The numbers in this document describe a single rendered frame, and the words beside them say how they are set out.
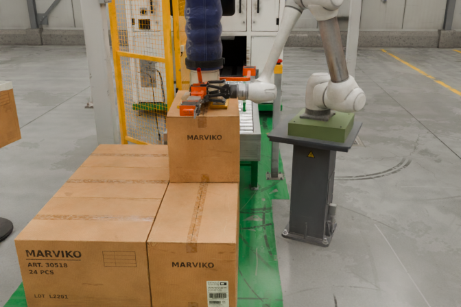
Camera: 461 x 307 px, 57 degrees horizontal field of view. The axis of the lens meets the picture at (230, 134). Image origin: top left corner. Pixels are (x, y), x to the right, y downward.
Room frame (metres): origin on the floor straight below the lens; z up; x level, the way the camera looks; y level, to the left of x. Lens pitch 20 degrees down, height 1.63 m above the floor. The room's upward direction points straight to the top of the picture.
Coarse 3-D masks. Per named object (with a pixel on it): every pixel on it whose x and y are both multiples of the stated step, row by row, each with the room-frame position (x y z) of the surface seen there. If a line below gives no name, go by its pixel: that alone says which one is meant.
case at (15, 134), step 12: (0, 84) 2.65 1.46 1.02; (0, 96) 2.63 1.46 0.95; (12, 96) 2.73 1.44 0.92; (0, 108) 2.61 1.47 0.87; (12, 108) 2.71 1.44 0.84; (0, 120) 2.60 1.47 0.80; (12, 120) 2.69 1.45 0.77; (0, 132) 2.58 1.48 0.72; (12, 132) 2.67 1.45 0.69; (0, 144) 2.56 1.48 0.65
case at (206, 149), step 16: (176, 96) 2.63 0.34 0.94; (176, 112) 2.26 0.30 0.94; (208, 112) 2.26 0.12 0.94; (224, 112) 2.26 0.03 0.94; (176, 128) 2.19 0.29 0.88; (192, 128) 2.19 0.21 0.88; (208, 128) 2.20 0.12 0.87; (224, 128) 2.20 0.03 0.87; (176, 144) 2.19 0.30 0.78; (192, 144) 2.19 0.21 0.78; (208, 144) 2.20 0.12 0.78; (224, 144) 2.20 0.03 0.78; (176, 160) 2.19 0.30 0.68; (192, 160) 2.19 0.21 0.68; (208, 160) 2.20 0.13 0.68; (224, 160) 2.20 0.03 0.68; (176, 176) 2.19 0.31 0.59; (192, 176) 2.19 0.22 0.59; (208, 176) 2.20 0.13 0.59; (224, 176) 2.20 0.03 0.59
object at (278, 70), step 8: (280, 64) 3.41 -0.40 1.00; (280, 72) 3.39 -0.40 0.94; (280, 80) 3.39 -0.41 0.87; (280, 88) 3.39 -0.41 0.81; (280, 96) 3.39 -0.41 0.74; (280, 104) 3.39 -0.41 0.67; (280, 112) 3.39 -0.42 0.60; (272, 120) 3.43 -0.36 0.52; (272, 128) 3.40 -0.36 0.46; (272, 144) 3.40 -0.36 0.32; (272, 152) 3.40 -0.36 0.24; (272, 160) 3.40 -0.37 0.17; (272, 168) 3.40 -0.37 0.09; (272, 176) 3.40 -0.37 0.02
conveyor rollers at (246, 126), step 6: (240, 102) 3.96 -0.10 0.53; (246, 102) 3.96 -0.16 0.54; (240, 108) 3.70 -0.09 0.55; (246, 108) 3.70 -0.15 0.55; (240, 114) 3.52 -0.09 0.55; (246, 114) 3.52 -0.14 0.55; (240, 120) 3.35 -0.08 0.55; (246, 120) 3.35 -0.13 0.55; (240, 126) 3.24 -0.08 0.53; (246, 126) 3.24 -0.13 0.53; (252, 126) 3.26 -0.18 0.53; (240, 132) 3.07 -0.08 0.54; (246, 132) 3.07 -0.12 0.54
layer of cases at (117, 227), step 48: (96, 192) 2.09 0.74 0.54; (144, 192) 2.09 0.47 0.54; (192, 192) 2.08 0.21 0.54; (48, 240) 1.63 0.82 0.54; (96, 240) 1.63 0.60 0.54; (144, 240) 1.63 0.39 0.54; (192, 240) 1.62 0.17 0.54; (48, 288) 1.63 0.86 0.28; (96, 288) 1.62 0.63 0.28; (144, 288) 1.61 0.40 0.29; (192, 288) 1.61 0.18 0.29
